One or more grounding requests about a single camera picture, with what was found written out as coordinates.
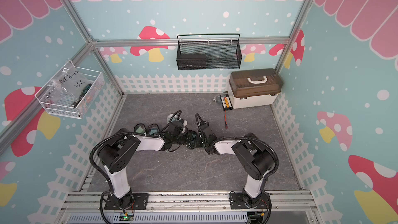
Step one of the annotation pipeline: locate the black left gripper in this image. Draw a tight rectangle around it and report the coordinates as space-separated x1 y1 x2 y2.
172 130 198 146

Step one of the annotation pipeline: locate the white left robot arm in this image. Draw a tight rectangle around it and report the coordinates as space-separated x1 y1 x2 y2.
92 119 197 200

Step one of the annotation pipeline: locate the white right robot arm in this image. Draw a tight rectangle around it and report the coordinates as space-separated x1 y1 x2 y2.
198 121 279 200

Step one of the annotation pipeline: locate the red black charger lead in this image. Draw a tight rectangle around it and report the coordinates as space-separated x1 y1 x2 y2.
224 110 228 129

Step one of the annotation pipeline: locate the black yellow battery charger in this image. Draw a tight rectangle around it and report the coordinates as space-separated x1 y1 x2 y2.
220 94 233 111

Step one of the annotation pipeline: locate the brown lid storage box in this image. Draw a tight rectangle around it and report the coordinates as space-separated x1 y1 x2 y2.
228 68 284 109

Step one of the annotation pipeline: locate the black box in basket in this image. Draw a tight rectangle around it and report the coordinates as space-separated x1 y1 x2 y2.
176 54 207 70

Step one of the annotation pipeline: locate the green tool in basket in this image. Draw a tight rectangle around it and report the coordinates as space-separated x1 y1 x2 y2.
71 84 92 108

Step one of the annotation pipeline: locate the clear labelled plastic bag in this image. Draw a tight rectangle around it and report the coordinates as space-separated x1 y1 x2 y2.
46 61 91 106

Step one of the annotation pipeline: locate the black wire mesh wall basket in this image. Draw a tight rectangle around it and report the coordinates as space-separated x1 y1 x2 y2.
177 33 242 69

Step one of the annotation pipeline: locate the white wire wall basket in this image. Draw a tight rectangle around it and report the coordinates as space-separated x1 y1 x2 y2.
35 60 105 119

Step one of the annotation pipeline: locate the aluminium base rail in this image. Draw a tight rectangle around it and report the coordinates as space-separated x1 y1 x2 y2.
55 191 322 224

